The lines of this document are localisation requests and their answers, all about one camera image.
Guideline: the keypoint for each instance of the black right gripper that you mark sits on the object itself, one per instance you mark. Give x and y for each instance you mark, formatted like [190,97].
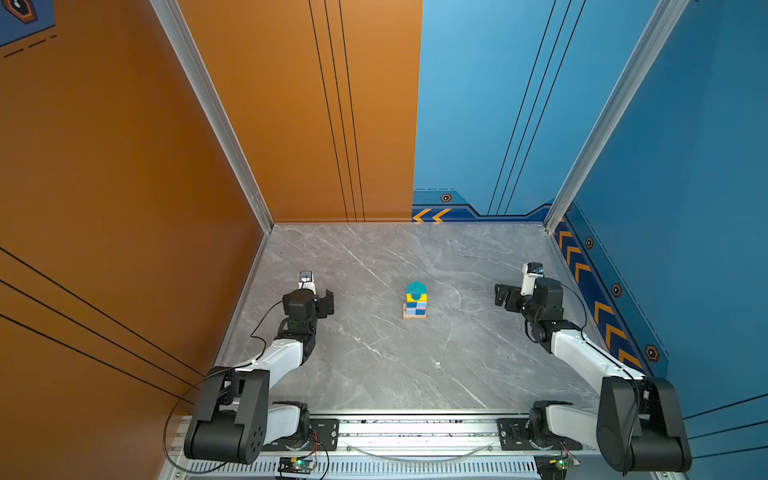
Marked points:
[514,295]

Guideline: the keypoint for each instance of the aluminium corner post left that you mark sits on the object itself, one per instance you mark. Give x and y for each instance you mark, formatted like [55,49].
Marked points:
[177,31]

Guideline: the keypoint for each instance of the teal wood block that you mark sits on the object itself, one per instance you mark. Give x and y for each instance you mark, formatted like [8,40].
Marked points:
[416,288]

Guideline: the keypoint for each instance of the right circuit board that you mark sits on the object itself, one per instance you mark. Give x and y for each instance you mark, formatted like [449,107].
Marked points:
[565,462]

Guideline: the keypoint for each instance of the natural wood block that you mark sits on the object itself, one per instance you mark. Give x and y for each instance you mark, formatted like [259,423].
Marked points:
[410,317]

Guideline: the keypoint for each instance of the yellow wood block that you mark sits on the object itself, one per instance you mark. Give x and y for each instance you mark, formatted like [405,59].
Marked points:
[423,299]

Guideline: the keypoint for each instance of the left circuit board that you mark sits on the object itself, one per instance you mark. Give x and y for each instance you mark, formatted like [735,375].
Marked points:
[296,467]

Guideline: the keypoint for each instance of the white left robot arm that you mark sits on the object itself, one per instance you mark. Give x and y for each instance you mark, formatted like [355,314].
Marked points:
[234,419]

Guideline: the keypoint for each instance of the aluminium corner post right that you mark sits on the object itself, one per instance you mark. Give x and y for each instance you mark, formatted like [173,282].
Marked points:
[662,22]

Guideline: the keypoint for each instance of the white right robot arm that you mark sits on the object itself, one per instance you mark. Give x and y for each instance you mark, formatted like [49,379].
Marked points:
[638,425]

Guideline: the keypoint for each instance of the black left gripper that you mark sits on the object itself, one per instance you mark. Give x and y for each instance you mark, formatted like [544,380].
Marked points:
[324,305]

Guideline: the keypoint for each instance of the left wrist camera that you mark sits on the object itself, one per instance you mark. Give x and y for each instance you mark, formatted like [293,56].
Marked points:
[306,281]

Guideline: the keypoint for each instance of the aluminium corner post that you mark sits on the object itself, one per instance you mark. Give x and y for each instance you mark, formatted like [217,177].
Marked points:
[662,22]
[177,31]

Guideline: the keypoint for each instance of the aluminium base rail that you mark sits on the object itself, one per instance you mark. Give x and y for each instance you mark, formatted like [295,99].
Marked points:
[406,445]

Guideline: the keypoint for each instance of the circuit board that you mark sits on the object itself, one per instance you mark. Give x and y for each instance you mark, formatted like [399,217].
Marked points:
[296,467]
[565,462]

